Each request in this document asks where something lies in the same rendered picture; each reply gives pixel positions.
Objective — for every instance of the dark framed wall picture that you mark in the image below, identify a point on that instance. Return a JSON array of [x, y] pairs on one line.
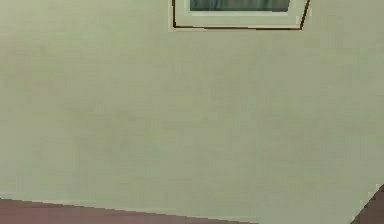
[[239, 5]]

